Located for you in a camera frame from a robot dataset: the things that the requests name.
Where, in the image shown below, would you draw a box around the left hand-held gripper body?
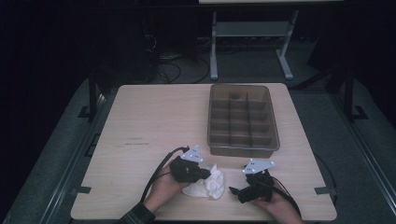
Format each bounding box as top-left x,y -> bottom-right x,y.
169,145 -> 205,184

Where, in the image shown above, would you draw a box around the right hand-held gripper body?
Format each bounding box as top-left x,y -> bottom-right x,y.
236,158 -> 276,203

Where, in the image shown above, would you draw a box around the brown translucent divided storage box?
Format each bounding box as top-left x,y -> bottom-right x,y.
206,83 -> 280,159

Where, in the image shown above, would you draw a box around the person's right hand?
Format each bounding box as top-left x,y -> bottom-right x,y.
251,179 -> 301,219

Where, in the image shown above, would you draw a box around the person's left hand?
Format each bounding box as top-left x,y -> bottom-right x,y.
143,164 -> 191,215

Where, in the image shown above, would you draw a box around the grey metal stand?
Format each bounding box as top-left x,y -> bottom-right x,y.
209,9 -> 299,81

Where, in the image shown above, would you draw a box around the left hand-held gripper black cable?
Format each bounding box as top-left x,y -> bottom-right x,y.
140,147 -> 190,203

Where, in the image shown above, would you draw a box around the hand-held gripper black cable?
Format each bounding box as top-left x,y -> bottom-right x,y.
140,147 -> 190,203
264,175 -> 303,220

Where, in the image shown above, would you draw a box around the right hand-held gripper black cable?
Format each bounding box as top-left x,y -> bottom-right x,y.
264,175 -> 303,220

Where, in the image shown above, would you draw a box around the black table edge bracket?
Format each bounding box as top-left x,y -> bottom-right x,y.
314,186 -> 338,197
71,186 -> 92,195

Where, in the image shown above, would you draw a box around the black cable loop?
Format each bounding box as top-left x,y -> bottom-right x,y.
313,153 -> 339,188

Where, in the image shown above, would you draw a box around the black floor cables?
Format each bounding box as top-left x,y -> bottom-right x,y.
155,52 -> 211,84

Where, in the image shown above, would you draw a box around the aluminium frame rail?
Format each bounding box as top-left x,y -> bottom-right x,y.
330,92 -> 396,216
38,92 -> 108,224

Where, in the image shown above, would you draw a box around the black frame post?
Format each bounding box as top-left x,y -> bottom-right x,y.
344,66 -> 369,122
78,69 -> 98,120

